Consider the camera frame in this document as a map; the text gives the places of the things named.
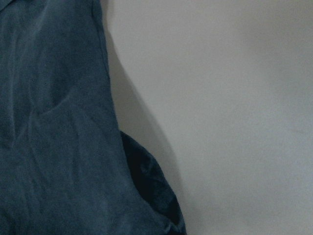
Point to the dark navy printed t-shirt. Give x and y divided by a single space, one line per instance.
65 166

